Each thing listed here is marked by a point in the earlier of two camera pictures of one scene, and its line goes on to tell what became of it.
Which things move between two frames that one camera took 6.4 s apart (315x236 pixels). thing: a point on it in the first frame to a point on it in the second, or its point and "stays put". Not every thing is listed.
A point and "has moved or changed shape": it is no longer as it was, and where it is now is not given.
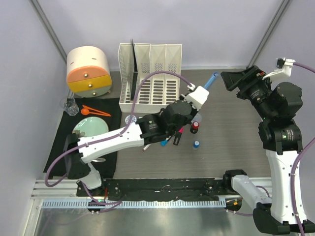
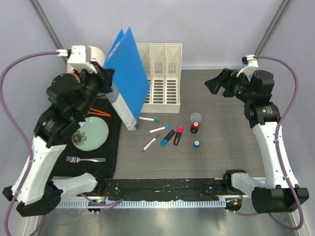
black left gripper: [194, 111] to [107, 74]
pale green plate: [92, 126] stays put
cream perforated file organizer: [161, 89] stays put
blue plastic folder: [210, 81] has moved or changed shape
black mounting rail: [195, 189] stays put
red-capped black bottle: [194, 129] stays put
